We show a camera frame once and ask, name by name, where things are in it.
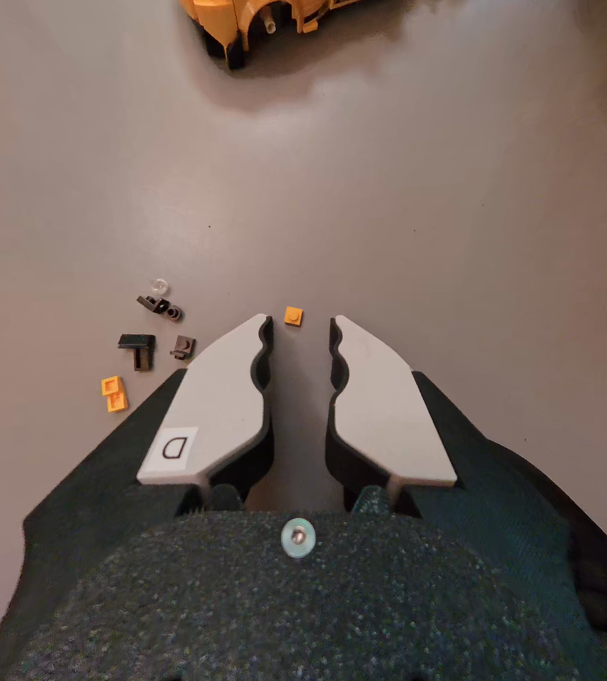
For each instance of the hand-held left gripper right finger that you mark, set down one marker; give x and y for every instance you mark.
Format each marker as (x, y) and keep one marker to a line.
(394, 415)

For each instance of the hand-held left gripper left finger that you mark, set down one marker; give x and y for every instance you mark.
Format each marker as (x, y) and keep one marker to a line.
(213, 404)

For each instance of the tiny black lego piece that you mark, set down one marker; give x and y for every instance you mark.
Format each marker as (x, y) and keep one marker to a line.
(175, 314)

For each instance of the orange square lego plate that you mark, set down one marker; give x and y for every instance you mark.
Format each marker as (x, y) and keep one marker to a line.
(293, 315)

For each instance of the clear round lego stud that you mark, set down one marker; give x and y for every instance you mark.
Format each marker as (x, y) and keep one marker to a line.
(159, 285)

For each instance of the yellow lego car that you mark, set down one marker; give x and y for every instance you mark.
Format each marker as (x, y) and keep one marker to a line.
(250, 26)

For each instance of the dark lego clip plate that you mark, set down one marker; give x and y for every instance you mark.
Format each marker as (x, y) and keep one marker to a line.
(183, 346)

